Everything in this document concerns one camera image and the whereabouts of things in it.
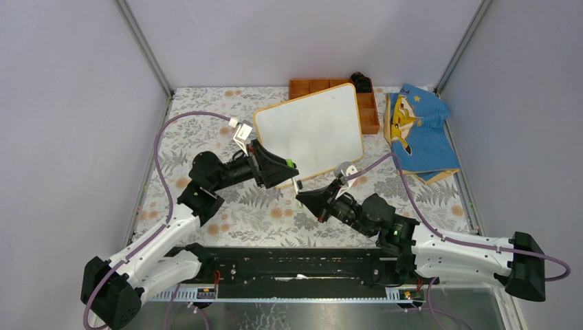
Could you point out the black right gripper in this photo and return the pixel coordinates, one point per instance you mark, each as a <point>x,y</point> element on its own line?
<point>321,201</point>

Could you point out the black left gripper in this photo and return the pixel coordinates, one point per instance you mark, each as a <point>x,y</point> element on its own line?
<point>268,169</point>

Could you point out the yellow framed whiteboard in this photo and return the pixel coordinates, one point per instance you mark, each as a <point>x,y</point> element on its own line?
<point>317,132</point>

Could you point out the green white marker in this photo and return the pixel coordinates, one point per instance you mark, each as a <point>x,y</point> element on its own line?
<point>297,190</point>

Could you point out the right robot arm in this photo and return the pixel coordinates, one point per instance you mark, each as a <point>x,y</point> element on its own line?
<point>512,263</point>

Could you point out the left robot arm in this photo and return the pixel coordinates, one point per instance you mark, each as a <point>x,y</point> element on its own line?
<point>114,289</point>

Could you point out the floral table mat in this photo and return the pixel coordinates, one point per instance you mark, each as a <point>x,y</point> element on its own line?
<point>253,216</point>

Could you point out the orange wooden compartment tray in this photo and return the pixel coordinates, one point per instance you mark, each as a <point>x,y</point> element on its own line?
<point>366,102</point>

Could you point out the black object in tray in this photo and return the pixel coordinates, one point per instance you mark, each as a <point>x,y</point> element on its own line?
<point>361,82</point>

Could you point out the blue yellow cartoon bag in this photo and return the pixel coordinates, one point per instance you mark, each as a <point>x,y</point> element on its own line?
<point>415,129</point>

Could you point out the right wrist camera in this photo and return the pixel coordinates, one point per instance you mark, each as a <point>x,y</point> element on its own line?
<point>344,171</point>

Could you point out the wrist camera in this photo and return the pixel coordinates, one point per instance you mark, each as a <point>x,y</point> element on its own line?
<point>344,171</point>
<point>241,135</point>

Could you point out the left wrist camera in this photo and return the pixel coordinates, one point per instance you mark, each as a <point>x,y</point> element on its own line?
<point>241,135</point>

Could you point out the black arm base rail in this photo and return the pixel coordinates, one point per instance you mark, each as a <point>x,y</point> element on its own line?
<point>301,273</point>

